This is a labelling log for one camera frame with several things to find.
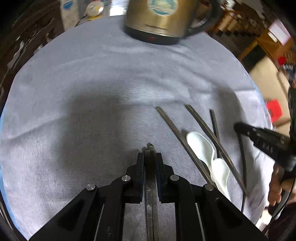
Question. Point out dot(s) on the cream leather sofa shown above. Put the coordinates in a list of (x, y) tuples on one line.
[(273, 85)]

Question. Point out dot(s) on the gold electric kettle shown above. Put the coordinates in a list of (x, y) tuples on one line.
[(166, 22)]

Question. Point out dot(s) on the red plastic child chair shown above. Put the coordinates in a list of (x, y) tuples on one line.
[(274, 109)]

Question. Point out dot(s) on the white chest freezer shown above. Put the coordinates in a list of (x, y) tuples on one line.
[(69, 13)]

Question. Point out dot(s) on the white ceramic spoon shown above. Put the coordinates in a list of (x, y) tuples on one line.
[(220, 173), (202, 148)]

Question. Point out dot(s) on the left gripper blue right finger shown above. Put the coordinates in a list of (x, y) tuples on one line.
[(161, 176)]

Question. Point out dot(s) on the dark metal chopstick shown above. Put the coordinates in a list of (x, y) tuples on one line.
[(148, 194), (243, 161), (215, 131), (218, 145), (198, 163), (154, 193)]

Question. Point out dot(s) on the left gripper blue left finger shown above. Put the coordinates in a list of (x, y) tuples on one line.
[(140, 176)]

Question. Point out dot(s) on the small white floor fan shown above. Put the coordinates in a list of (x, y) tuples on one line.
[(94, 9)]

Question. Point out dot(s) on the carved dark wooden sideboard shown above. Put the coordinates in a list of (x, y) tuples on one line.
[(21, 21)]

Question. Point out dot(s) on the grey table cloth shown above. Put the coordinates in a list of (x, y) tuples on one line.
[(82, 108)]

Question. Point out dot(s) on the person's right hand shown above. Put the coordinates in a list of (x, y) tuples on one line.
[(276, 187)]

